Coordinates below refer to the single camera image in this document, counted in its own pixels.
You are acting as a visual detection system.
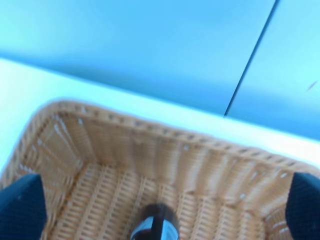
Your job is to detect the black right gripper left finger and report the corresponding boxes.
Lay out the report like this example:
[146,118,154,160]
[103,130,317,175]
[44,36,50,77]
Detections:
[0,174,47,240]

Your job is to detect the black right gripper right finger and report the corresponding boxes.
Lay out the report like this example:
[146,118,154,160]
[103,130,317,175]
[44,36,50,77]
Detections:
[285,172,320,240]

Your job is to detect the black tube with grey cap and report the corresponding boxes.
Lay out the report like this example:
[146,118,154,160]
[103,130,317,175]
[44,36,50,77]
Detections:
[130,203,180,240]

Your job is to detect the orange woven plastic basket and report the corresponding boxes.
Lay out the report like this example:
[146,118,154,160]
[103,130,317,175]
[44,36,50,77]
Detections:
[0,101,320,240]

